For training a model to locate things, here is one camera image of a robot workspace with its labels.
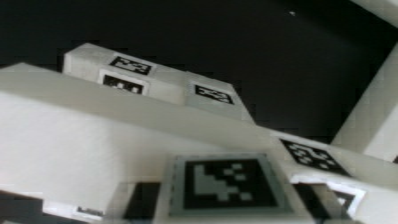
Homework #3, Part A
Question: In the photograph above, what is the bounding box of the white chair leg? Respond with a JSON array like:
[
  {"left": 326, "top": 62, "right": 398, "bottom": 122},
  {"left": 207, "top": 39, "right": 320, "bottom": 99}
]
[{"left": 153, "top": 153, "right": 313, "bottom": 224}]

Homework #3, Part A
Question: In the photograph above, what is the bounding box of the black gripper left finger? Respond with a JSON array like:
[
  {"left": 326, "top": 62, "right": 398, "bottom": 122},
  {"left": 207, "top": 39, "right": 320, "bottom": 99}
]
[{"left": 123, "top": 182, "right": 160, "bottom": 224}]

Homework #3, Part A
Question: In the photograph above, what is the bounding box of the white chair seat plate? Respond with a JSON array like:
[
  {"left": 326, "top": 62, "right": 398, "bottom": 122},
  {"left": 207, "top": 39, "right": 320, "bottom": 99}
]
[{"left": 185, "top": 72, "right": 254, "bottom": 123}]

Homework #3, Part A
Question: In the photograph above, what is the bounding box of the white chair leg block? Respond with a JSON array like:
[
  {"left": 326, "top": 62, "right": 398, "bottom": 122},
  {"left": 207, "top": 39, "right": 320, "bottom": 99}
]
[{"left": 63, "top": 43, "right": 187, "bottom": 104}]

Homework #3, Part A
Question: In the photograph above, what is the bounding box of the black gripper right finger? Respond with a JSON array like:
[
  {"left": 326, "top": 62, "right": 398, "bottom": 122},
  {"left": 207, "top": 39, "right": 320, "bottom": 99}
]
[{"left": 292, "top": 183, "right": 358, "bottom": 224}]

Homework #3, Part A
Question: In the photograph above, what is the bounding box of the white chair back piece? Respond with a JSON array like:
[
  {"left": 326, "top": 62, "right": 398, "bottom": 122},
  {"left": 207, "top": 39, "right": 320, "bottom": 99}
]
[{"left": 0, "top": 63, "right": 398, "bottom": 224}]

